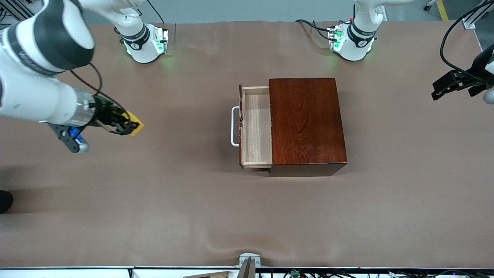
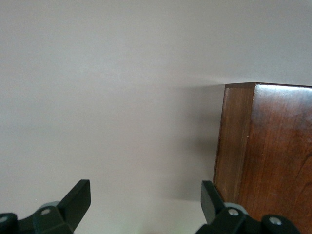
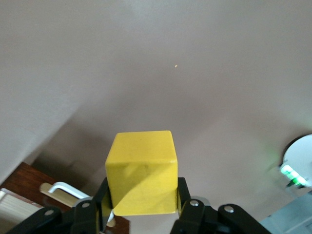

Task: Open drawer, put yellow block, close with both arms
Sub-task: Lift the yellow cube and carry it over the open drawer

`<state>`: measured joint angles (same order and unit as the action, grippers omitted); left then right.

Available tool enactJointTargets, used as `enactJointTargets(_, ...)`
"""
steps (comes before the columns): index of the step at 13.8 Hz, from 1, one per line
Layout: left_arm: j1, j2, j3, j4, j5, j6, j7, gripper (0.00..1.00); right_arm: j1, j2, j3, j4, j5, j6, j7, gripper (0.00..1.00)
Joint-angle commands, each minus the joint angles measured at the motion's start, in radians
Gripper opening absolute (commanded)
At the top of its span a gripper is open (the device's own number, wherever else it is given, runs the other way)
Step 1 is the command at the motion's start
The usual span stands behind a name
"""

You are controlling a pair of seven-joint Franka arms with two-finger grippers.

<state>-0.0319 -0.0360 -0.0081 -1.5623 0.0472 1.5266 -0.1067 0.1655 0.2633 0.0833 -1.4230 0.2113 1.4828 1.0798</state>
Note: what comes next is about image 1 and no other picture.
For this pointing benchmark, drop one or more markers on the brown table cloth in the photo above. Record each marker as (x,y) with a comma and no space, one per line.
(193,212)

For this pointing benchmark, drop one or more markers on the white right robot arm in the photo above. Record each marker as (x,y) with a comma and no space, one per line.
(31,100)

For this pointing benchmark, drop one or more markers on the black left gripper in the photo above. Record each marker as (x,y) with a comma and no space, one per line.
(469,76)

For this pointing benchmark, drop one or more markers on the grey metal clamp bracket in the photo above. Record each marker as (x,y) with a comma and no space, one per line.
(249,258)

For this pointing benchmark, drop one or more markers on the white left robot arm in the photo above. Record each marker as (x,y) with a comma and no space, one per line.
(357,48)

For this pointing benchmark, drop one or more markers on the black rounded object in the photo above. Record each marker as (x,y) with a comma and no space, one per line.
(4,201)

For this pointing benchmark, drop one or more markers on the aluminium frame profile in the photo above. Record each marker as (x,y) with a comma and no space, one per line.
(472,20)
(17,11)

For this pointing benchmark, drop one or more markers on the brown cardboard piece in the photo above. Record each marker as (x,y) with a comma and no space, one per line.
(212,275)

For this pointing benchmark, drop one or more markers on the yellow block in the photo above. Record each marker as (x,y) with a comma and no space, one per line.
(135,117)

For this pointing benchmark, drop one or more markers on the dark brown wooden cabinet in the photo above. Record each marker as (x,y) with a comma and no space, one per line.
(308,123)

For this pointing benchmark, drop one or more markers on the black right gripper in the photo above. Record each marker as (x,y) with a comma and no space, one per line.
(102,110)

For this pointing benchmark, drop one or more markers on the black caster wheel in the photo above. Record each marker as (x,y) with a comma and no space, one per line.
(428,5)

